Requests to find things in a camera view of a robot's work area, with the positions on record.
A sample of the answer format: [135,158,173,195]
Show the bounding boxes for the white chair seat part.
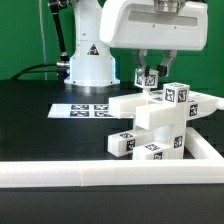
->
[135,103,187,159]

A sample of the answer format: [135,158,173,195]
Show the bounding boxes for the white boundary fence frame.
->
[0,128,224,188]

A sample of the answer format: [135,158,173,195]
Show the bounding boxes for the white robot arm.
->
[65,0,208,92]

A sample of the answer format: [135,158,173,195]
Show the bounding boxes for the black cable bundle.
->
[10,61,71,81]

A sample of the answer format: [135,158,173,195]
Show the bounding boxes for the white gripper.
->
[100,0,208,77]

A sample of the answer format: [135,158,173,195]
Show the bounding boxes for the white flat tagged plate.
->
[47,103,134,120]

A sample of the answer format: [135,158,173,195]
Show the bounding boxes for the white tagged cube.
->
[134,68,158,89]
[163,82,190,105]

